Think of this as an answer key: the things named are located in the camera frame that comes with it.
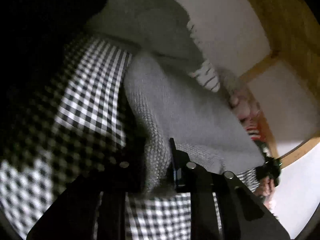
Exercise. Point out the black white gingham bedsheet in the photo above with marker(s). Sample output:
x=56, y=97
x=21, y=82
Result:
x=74, y=119

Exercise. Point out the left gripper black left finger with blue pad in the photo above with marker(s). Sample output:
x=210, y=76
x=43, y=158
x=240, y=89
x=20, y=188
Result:
x=92, y=207

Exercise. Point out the white speckled pillow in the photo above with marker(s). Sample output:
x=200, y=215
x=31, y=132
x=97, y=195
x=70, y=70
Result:
x=230, y=81

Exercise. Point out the operator hand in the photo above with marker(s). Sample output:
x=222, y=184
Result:
x=266, y=188

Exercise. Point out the red white striped cloth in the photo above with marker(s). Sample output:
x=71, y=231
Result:
x=255, y=131

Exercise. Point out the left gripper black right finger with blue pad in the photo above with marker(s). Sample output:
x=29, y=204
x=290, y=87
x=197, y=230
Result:
x=222, y=207

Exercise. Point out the pink plush toy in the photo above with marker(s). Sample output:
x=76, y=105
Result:
x=244, y=105

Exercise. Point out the grey knit zip sweater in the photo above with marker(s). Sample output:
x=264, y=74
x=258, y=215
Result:
x=168, y=104

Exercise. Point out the dark grey striped duvet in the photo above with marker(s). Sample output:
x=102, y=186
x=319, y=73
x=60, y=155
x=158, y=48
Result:
x=162, y=27

